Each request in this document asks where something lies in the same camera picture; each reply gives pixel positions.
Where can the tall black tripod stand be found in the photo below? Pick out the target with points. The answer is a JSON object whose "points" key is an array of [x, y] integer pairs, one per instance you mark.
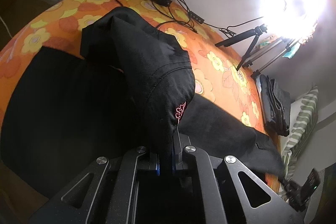
{"points": [[262, 58]]}

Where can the orange floral bedspread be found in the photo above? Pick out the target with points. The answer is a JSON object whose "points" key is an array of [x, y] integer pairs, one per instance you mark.
{"points": [[59, 26]]}

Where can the black usb hub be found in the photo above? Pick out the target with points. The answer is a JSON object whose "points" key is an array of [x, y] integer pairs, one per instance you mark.
{"points": [[196, 17]]}

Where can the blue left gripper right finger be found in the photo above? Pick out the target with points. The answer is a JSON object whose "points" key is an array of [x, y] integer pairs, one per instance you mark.
{"points": [[180, 141]]}

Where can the green striped pillow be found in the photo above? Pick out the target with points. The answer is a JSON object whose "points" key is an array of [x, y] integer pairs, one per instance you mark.
{"points": [[303, 118]]}

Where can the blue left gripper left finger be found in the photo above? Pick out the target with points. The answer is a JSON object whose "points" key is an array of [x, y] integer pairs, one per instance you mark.
{"points": [[157, 164]]}

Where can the black pants with pink logo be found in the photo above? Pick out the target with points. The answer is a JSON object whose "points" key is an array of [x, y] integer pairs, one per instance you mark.
{"points": [[131, 85]]}

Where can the folded dark grey pants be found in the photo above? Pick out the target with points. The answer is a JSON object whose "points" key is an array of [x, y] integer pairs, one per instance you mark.
{"points": [[275, 106]]}

